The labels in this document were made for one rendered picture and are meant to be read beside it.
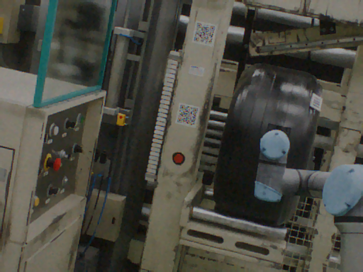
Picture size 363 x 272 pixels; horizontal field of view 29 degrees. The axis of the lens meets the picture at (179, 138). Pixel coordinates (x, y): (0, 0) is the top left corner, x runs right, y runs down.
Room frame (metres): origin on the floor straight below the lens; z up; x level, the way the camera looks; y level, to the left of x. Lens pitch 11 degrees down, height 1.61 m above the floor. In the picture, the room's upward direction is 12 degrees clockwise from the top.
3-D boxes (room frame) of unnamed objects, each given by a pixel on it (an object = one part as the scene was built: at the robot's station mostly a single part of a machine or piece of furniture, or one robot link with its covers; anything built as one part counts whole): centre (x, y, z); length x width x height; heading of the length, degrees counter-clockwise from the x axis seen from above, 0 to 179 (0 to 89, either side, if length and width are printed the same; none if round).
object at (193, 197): (2.51, -0.10, 0.90); 0.40 x 0.03 x 0.10; 172
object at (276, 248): (2.34, -0.26, 0.83); 0.36 x 0.09 x 0.06; 82
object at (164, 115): (2.48, 0.07, 1.19); 0.05 x 0.04 x 0.48; 172
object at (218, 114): (2.89, -0.11, 1.05); 0.20 x 0.15 x 0.30; 82
